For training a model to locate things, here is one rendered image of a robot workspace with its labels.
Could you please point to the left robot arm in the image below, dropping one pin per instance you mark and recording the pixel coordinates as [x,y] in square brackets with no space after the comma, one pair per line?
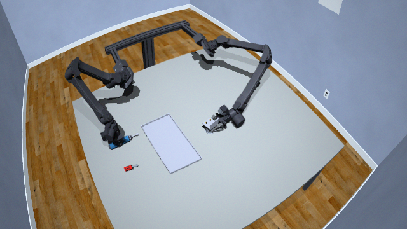
[264,63]

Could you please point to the red-handled nut driver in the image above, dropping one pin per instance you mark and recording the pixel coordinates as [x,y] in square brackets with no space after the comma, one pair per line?
[130,167]

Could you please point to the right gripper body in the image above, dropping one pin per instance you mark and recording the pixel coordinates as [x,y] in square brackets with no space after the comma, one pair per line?
[119,135]

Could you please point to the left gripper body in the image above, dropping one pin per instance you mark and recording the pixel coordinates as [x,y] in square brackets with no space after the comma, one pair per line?
[221,120]

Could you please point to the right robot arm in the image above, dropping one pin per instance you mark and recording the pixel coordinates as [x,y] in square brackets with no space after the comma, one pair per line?
[110,80]

